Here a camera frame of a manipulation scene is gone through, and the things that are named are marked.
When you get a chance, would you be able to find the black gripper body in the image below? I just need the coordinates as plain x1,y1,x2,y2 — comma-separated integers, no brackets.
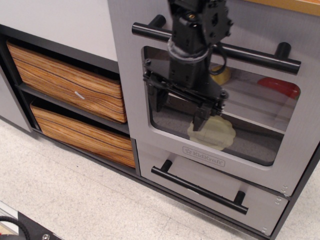
143,57,229,116

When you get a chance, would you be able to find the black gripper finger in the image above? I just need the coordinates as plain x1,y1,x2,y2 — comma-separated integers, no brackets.
147,83,168,112
193,103,212,132

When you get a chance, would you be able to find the grey toy oven door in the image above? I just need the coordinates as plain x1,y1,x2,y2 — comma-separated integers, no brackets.
108,0,320,196

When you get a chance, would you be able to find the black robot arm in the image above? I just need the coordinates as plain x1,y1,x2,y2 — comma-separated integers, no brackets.
143,0,233,132

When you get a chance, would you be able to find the grey oven rack tray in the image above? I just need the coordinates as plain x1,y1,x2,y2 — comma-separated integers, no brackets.
149,67,298,133

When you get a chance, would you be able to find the cream toy pie crust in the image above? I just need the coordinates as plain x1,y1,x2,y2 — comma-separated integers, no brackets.
187,115,236,151

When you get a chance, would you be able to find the yellow-green toy potato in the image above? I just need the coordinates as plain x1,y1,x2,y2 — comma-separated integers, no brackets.
210,67,231,86

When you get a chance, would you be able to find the upper wood-grain storage bin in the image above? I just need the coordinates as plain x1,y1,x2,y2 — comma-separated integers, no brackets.
6,40,127,124

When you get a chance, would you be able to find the wood-grain storage bin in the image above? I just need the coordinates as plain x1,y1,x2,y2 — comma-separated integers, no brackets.
30,98,136,168
6,40,127,124

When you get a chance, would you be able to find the red toy food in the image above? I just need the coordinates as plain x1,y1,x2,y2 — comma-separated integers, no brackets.
257,77,301,100

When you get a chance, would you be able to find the lower wood-grain storage bin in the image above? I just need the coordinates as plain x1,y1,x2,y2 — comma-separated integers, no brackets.
30,98,136,168

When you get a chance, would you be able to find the grey bottom drawer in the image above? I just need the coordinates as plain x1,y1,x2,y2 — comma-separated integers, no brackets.
137,142,288,236

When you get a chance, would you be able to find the wooden countertop edge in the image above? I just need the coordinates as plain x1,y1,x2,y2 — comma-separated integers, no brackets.
248,0,320,17

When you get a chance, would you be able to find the black oven door handle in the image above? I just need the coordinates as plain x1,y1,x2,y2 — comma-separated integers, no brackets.
131,14,302,75

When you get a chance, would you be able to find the black drawer handle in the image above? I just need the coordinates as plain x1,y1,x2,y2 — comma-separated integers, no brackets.
151,159,249,215

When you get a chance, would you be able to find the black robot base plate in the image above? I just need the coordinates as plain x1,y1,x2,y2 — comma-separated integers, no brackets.
17,211,61,240

